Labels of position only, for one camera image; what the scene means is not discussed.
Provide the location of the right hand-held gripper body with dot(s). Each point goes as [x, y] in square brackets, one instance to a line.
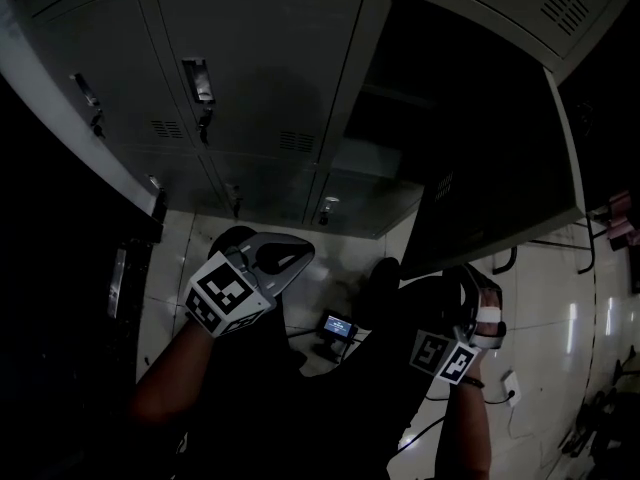
[450, 360]

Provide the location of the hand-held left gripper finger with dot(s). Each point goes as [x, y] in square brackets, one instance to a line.
[290, 278]
[295, 240]

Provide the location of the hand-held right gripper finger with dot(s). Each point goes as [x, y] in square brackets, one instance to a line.
[487, 279]
[462, 298]

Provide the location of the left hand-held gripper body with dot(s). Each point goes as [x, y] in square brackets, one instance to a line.
[225, 293]

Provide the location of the grey vented locker door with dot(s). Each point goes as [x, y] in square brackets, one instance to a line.
[490, 158]

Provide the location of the person's right forearm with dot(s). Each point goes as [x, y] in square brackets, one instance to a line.
[462, 428]

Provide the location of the person's left forearm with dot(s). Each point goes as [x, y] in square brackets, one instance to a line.
[170, 368]

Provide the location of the key in locker lock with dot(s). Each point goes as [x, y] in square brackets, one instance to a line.
[205, 125]
[235, 203]
[324, 216]
[98, 123]

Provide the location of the grid of grey locker doors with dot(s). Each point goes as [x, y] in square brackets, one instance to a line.
[270, 68]

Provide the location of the grey metal locker cabinet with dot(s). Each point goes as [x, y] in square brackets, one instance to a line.
[260, 33]

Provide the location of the person's right hand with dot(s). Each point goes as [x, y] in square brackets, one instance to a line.
[491, 299]

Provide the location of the black wristband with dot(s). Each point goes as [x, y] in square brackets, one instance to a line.
[474, 382]

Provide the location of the person's left black shoe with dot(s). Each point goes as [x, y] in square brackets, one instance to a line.
[227, 240]

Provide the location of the person's black shoe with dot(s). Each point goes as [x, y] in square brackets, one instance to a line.
[385, 275]
[227, 240]

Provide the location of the small monitor with lit screen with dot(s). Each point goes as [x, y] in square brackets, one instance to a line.
[337, 325]

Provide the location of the person's right black shoe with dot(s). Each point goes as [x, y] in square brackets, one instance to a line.
[385, 275]

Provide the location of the person's black trousers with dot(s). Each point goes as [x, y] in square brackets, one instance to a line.
[300, 408]

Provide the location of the pile of black equipment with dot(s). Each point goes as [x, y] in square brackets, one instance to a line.
[600, 413]

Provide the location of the black cabinet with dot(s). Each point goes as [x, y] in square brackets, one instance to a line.
[60, 293]

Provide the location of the white wall socket plate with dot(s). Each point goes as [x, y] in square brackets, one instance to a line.
[511, 385]

